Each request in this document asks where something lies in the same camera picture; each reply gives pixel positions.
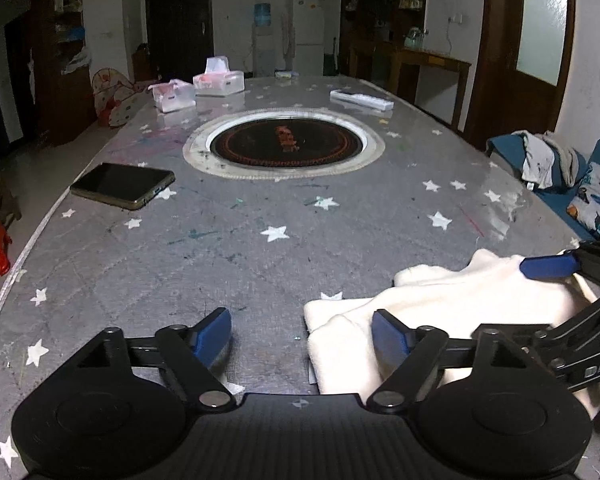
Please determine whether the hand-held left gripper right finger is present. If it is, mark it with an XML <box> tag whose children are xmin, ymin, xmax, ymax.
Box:
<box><xmin>366</xmin><ymin>308</ymin><xmax>531</xmax><ymax>409</ymax></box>

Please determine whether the dark tall wooden cabinet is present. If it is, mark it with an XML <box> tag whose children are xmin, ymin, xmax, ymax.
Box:
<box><xmin>340</xmin><ymin>0</ymin><xmax>428</xmax><ymax>81</ymax></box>

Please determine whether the floral round cover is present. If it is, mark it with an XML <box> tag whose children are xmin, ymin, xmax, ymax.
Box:
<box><xmin>92</xmin><ymin>67</ymin><xmax>148</xmax><ymax>128</ymax></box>

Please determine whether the water dispenser with blue bottle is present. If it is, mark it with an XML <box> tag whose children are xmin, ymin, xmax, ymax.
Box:
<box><xmin>252</xmin><ymin>2</ymin><xmax>276</xmax><ymax>78</ymax></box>

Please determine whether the built-in round induction cooker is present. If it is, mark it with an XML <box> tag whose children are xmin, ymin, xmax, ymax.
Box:
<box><xmin>182</xmin><ymin>107</ymin><xmax>387</xmax><ymax>181</ymax></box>

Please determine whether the brown door with glass panel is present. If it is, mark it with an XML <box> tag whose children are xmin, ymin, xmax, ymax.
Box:
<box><xmin>465</xmin><ymin>0</ymin><xmax>576</xmax><ymax>151</ymax></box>

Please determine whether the small clear tissue box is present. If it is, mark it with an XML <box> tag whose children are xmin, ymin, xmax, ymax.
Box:
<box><xmin>148</xmin><ymin>80</ymin><xmax>197</xmax><ymax>113</ymax></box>

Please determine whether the white refrigerator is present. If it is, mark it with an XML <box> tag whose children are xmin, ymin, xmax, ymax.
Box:
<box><xmin>292</xmin><ymin>0</ymin><xmax>326</xmax><ymax>77</ymax></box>

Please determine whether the dark wooden door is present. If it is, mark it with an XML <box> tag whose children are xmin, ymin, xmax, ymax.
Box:
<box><xmin>145</xmin><ymin>0</ymin><xmax>214</xmax><ymax>83</ymax></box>

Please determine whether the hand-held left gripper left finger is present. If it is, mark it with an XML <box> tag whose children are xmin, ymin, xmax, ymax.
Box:
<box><xmin>75</xmin><ymin>307</ymin><xmax>237</xmax><ymax>409</ymax></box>

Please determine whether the dark open shelf unit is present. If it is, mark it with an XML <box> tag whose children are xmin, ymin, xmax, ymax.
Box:
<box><xmin>35</xmin><ymin>0</ymin><xmax>93</xmax><ymax>146</ymax></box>

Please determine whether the large clear tissue box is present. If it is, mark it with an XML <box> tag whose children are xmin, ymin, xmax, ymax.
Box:
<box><xmin>193</xmin><ymin>56</ymin><xmax>245</xmax><ymax>97</ymax></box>

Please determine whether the black smartphone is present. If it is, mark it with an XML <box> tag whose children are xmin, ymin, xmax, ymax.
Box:
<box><xmin>70</xmin><ymin>162</ymin><xmax>176</xmax><ymax>211</ymax></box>

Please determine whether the blue sofa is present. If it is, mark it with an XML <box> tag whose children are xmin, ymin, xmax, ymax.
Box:
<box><xmin>485</xmin><ymin>132</ymin><xmax>600</xmax><ymax>242</ymax></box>

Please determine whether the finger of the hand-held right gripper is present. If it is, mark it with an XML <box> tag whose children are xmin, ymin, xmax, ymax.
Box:
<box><xmin>520</xmin><ymin>240</ymin><xmax>600</xmax><ymax>288</ymax></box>
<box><xmin>527</xmin><ymin>287</ymin><xmax>600</xmax><ymax>358</ymax></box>

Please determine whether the pile of light clothes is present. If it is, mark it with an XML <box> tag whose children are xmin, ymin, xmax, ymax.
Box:
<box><xmin>512</xmin><ymin>130</ymin><xmax>588</xmax><ymax>191</ymax></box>

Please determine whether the white towel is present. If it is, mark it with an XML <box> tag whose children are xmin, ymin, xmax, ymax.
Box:
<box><xmin>304</xmin><ymin>248</ymin><xmax>600</xmax><ymax>421</ymax></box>

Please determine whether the wooden side desk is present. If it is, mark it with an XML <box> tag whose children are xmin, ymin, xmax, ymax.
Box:
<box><xmin>350</xmin><ymin>42</ymin><xmax>473</xmax><ymax>131</ymax></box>

